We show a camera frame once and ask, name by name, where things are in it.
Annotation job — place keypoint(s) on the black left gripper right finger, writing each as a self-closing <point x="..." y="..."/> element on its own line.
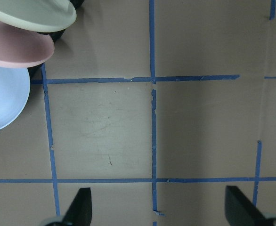
<point x="240" y="211"/>

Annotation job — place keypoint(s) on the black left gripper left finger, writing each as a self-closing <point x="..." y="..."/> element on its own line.
<point x="80" y="210"/>

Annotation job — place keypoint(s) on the light blue plate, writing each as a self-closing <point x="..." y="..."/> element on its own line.
<point x="14" y="93"/>

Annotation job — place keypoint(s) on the black plate rack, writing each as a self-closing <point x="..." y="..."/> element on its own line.
<point x="55" y="36"/>

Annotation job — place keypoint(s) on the pink plate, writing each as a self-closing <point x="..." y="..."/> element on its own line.
<point x="21" y="48"/>

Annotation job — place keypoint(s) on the cream white plate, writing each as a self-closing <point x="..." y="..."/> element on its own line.
<point x="38" y="15"/>

